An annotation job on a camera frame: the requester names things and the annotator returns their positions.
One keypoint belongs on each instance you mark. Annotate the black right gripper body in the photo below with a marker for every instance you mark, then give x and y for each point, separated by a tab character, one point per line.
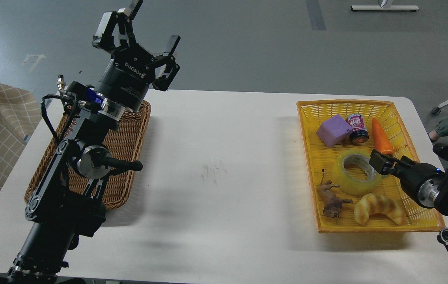
420	181

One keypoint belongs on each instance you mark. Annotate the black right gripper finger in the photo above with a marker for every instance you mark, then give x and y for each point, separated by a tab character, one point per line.
383	164

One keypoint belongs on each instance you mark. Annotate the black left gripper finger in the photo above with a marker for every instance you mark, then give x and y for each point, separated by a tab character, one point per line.
115	30
167	60

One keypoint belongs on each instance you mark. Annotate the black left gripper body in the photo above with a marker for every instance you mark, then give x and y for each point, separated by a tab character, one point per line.
125	80

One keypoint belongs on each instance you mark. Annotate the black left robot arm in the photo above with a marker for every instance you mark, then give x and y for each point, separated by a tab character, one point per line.
68	201

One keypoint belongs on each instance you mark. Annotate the orange toy carrot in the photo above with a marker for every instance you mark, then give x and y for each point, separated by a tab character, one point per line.
381	141

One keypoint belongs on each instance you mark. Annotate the small pink can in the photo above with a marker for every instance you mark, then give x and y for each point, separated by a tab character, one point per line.
359	133

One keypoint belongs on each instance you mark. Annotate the toy croissant bread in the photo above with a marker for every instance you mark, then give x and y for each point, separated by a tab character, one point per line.
373	204

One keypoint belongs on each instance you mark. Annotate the yellow plastic basket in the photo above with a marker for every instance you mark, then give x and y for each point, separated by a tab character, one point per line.
319	156

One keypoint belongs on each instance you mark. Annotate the purple foam block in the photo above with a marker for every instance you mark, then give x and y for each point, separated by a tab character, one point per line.
333	131

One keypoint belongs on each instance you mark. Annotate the brown toy animal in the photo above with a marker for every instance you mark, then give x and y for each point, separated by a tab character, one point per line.
333	205

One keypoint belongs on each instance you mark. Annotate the brown wicker basket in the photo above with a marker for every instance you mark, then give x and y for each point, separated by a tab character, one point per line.
124	144

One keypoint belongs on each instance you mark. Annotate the white stand base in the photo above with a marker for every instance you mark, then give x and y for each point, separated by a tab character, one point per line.
385	5

